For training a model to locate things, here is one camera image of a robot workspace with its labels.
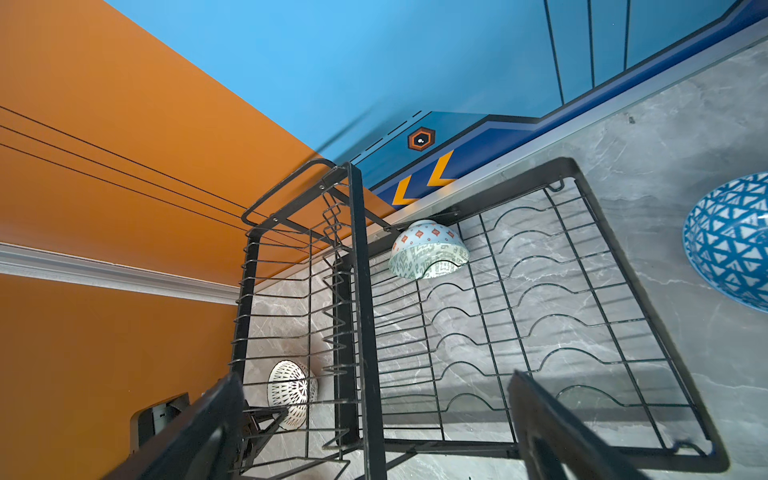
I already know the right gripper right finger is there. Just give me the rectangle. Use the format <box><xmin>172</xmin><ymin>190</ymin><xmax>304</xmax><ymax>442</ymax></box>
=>
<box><xmin>508</xmin><ymin>371</ymin><xmax>647</xmax><ymax>479</ymax></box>

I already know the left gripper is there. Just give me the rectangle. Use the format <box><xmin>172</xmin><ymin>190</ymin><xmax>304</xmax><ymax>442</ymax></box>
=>
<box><xmin>130</xmin><ymin>393</ymin><xmax>190</xmax><ymax>452</ymax></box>

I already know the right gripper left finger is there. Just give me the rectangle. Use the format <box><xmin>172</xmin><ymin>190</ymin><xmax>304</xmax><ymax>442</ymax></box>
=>
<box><xmin>105</xmin><ymin>373</ymin><xmax>245</xmax><ymax>479</ymax></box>

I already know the white lattice bowl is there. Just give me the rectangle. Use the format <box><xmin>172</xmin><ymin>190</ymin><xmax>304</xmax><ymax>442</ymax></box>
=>
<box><xmin>267</xmin><ymin>360</ymin><xmax>318</xmax><ymax>431</ymax></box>

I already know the black wire dish rack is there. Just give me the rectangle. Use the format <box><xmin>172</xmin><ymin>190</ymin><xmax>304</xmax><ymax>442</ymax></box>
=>
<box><xmin>230</xmin><ymin>157</ymin><xmax>730</xmax><ymax>479</ymax></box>

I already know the blue triangle pattern bowl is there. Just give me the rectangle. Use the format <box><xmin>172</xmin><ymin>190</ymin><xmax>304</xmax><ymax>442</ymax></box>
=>
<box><xmin>682</xmin><ymin>172</ymin><xmax>767</xmax><ymax>312</ymax></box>

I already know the green patterned bowl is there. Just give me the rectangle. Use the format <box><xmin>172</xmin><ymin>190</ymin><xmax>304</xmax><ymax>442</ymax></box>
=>
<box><xmin>388</xmin><ymin>219</ymin><xmax>470</xmax><ymax>280</ymax></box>

